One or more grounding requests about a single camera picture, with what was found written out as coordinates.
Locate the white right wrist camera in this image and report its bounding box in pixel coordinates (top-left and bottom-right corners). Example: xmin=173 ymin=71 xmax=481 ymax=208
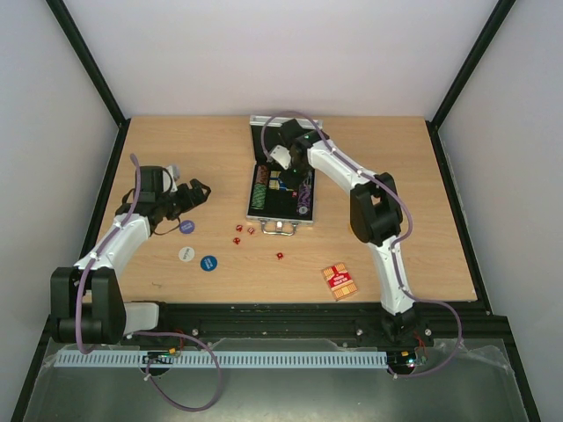
xmin=269 ymin=145 xmax=292 ymax=170

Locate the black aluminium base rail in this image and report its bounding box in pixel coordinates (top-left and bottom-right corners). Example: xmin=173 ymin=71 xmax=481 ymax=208
xmin=118 ymin=301 xmax=485 ymax=353

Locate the light blue cable duct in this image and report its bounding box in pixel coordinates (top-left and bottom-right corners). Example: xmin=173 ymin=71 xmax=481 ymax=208
xmin=54 ymin=350 xmax=387 ymax=369

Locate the purple poker chip stack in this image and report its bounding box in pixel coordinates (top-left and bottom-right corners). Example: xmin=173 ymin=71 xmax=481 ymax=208
xmin=296 ymin=183 xmax=312 ymax=215

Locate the red card deck box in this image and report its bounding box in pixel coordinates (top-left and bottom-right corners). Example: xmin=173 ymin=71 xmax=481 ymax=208
xmin=321 ymin=262 xmax=358 ymax=302

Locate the purple round button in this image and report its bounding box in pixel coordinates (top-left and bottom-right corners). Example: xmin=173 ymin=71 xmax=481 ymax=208
xmin=179 ymin=220 xmax=195 ymax=235

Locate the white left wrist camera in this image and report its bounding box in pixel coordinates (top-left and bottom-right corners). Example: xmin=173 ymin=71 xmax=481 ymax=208
xmin=163 ymin=164 xmax=180 ymax=193

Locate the brown poker chip stack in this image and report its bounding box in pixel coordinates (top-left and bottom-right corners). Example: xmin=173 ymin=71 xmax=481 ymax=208
xmin=255 ymin=165 xmax=270 ymax=186

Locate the blue round button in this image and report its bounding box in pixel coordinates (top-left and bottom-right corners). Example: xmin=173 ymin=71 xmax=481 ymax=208
xmin=200 ymin=255 xmax=218 ymax=272

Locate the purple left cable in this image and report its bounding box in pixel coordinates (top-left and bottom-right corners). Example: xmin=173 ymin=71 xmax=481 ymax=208
xmin=74 ymin=152 xmax=224 ymax=413

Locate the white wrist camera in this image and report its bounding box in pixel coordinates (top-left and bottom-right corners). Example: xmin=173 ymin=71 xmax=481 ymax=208
xmin=163 ymin=164 xmax=180 ymax=193
xmin=269 ymin=145 xmax=292 ymax=170

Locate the white dealer button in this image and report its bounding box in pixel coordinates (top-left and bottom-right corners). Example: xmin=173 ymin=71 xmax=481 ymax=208
xmin=178 ymin=246 xmax=195 ymax=262

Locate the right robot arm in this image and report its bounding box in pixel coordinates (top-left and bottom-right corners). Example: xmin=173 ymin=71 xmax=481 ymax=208
xmin=270 ymin=119 xmax=417 ymax=345

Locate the green poker chip stack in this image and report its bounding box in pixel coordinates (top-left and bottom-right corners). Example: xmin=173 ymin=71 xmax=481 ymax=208
xmin=251 ymin=183 xmax=267 ymax=210

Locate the blue gold card deck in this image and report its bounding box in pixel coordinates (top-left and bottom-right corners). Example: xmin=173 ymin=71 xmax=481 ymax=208
xmin=268 ymin=171 xmax=295 ymax=192

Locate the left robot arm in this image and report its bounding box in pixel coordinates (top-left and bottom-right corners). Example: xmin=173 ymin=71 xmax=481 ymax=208
xmin=49 ymin=165 xmax=211 ymax=348

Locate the aluminium poker case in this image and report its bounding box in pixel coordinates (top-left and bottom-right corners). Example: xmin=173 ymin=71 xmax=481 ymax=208
xmin=246 ymin=115 xmax=323 ymax=236

